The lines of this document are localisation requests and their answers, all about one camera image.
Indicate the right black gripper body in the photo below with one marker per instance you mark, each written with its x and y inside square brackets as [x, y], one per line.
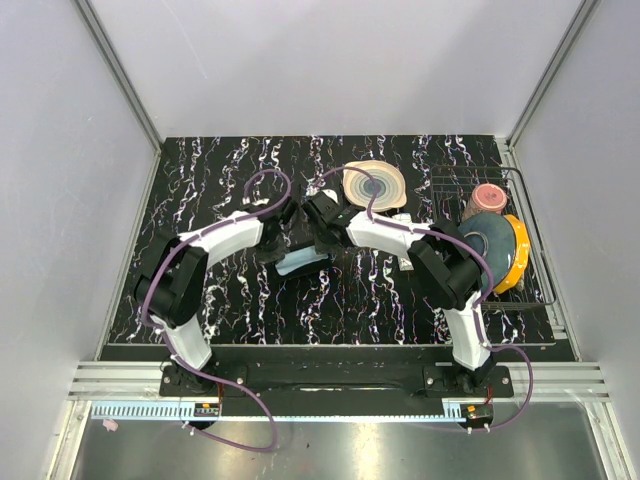
[322, 242]

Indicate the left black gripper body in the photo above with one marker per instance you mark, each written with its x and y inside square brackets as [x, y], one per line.
[270, 252]

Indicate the black rectangular glasses case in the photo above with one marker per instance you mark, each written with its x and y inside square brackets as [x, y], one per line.
[305, 271]

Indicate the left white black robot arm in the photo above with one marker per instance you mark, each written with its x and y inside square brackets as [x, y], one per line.
[170, 286]

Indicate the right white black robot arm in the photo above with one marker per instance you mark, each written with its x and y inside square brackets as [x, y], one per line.
[447, 269]

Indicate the beige plate with blue rings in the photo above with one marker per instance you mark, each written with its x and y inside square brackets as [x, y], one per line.
[363, 180]

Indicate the pink cup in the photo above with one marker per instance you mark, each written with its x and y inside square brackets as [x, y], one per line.
[487, 197]

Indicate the dark blue bowl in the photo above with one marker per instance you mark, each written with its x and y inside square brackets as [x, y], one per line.
[489, 234]

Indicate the yellow bowl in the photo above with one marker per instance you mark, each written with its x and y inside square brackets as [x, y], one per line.
[519, 259]

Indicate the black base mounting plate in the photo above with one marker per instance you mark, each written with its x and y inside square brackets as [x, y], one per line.
[423, 370]

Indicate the black wire dish rack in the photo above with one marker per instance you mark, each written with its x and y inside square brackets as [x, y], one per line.
[451, 188]

